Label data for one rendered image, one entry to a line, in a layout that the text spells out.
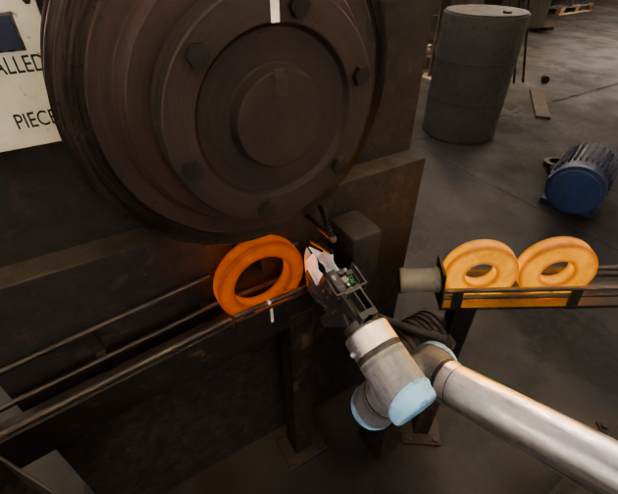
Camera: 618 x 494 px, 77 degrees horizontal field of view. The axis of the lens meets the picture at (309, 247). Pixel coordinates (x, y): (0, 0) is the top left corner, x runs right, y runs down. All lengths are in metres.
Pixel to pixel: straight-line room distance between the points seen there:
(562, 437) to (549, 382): 1.03
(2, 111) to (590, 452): 0.92
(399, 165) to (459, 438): 0.94
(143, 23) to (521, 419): 0.75
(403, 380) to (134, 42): 0.60
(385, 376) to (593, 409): 1.17
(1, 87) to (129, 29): 0.23
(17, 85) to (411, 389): 0.71
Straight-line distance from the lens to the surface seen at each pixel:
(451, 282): 0.94
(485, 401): 0.79
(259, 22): 0.47
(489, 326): 1.85
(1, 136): 0.68
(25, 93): 0.66
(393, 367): 0.70
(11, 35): 0.64
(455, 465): 1.47
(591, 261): 1.00
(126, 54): 0.49
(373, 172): 0.91
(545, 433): 0.75
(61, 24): 0.51
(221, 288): 0.74
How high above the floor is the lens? 1.29
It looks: 39 degrees down
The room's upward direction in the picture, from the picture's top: straight up
